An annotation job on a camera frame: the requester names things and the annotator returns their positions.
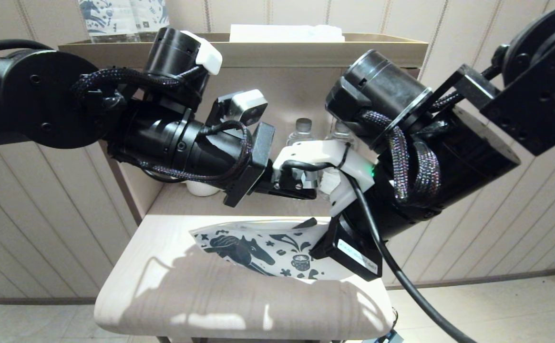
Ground clear water bottle black cap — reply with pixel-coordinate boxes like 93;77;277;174
318;119;354;201
287;118;314;146

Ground braided right arm cable sleeve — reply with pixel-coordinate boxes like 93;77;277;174
361;93;464;205

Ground patterned bags on top shelf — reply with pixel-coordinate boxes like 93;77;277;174
78;0;140;43

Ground flat white blue packet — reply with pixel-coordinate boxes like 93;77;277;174
230;25;346;43

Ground braided left arm cable sleeve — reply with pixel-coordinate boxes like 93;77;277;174
70;67;254;184

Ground beige wooden shelf cabinet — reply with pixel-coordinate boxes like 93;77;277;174
60;33;428;343

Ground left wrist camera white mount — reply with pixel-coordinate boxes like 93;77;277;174
205;89;268;140

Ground braided arm cable sleeve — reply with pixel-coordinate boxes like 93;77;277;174
70;67;254;184
361;93;464;205

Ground black left camera cable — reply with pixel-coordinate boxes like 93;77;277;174
200;119;250;143

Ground white ribbed mug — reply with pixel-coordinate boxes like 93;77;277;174
185;180;221;197

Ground white blue horse print bag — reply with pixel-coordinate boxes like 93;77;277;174
189;218;354;282

